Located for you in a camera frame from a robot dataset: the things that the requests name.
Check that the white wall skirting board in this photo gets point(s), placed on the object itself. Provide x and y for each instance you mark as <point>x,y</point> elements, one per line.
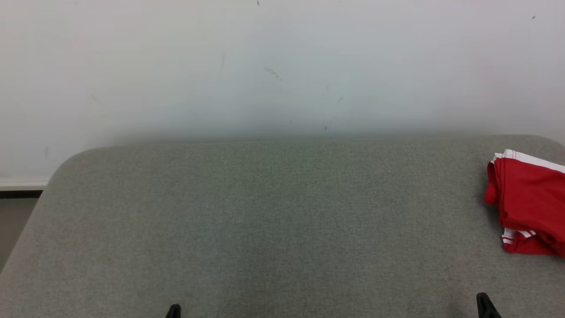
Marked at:
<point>22,185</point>

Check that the red shorts with white stripes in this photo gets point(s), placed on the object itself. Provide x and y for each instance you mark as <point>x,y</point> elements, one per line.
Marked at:
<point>529,194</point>

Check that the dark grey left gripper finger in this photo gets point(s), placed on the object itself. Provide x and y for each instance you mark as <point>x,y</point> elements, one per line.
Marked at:
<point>174,312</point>

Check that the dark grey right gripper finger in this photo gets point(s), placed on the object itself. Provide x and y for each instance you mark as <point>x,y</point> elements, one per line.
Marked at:
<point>487,309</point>

